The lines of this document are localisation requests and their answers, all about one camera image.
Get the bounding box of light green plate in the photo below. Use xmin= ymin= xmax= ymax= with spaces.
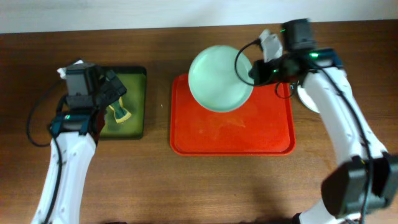
xmin=188 ymin=45 xmax=254 ymax=113

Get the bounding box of green yellow sponge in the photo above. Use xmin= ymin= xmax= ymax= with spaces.
xmin=109 ymin=97 xmax=131 ymax=124

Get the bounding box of red plastic tray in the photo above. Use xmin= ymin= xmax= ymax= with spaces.
xmin=170 ymin=74 xmax=296 ymax=156

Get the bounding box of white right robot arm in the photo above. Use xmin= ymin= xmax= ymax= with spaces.
xmin=249 ymin=19 xmax=397 ymax=224

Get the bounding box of black tray with green liquid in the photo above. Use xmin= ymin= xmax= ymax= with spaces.
xmin=100 ymin=66 xmax=147 ymax=140

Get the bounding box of cream white plate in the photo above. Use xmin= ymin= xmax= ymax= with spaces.
xmin=297 ymin=86 xmax=320 ymax=114

